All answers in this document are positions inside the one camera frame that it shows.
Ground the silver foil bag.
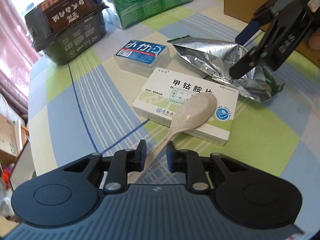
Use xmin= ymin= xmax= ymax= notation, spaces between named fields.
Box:
xmin=167 ymin=35 xmax=284 ymax=103

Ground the light green carton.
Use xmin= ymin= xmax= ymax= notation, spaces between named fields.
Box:
xmin=107 ymin=0 xmax=193 ymax=29

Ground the open cardboard carton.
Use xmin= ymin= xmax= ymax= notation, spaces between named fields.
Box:
xmin=0 ymin=115 xmax=29 ymax=166

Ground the beige plastic spoon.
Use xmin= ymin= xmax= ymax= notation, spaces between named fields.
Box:
xmin=144 ymin=93 xmax=217 ymax=168

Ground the black noodle bowl pack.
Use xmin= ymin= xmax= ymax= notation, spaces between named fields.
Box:
xmin=24 ymin=0 xmax=107 ymax=65

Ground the white green medicine box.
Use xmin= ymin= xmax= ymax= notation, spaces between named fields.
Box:
xmin=131 ymin=67 xmax=239 ymax=147

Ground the person's right hand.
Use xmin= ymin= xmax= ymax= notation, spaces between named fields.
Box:
xmin=308 ymin=29 xmax=320 ymax=51

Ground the pink curtain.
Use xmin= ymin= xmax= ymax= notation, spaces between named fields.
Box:
xmin=1 ymin=0 xmax=41 ymax=116

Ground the clear plastic floss box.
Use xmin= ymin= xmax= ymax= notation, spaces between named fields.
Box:
xmin=114 ymin=40 xmax=171 ymax=77

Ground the open white gift box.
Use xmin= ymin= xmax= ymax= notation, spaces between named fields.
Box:
xmin=9 ymin=139 xmax=36 ymax=190

